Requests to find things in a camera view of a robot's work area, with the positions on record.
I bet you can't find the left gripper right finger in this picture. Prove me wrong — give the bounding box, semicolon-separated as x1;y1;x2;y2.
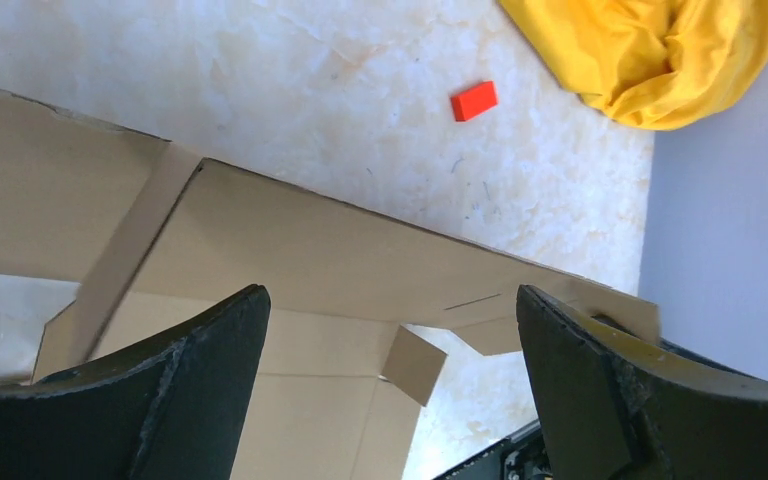
516;286;768;479

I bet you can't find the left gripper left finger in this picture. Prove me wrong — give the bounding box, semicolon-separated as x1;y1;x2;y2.
0;285;271;479

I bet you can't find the small red block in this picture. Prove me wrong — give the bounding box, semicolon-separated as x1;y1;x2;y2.
450;81;498;122

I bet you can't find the yellow cloth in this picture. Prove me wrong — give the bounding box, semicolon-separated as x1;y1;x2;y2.
501;0;768;131

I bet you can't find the brown cardboard box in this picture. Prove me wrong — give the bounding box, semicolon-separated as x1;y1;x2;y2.
0;91;661;479

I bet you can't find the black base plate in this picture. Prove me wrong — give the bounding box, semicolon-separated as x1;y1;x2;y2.
435;420;553;480

